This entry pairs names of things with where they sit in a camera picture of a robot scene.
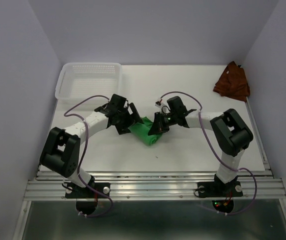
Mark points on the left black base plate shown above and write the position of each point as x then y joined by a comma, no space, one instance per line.
72,191

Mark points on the green microfibre towel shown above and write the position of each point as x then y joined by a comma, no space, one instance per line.
141,130

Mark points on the brown microfibre towel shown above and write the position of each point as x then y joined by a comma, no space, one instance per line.
233,83

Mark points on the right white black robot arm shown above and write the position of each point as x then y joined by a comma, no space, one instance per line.
227,135

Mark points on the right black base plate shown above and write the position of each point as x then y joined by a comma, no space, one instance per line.
211,189

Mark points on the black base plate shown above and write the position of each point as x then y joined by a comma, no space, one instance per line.
72,191
211,189

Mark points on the white perforated plastic basket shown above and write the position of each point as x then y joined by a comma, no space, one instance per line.
79,80

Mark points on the aluminium mounting rail frame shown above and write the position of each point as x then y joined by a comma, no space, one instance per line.
260,214

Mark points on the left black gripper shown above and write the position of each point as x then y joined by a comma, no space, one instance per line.
122,128

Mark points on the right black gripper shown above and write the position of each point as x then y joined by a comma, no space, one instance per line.
158,126

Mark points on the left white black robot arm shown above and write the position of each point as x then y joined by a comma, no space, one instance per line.
65,148

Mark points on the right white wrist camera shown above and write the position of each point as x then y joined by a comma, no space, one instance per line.
159,104

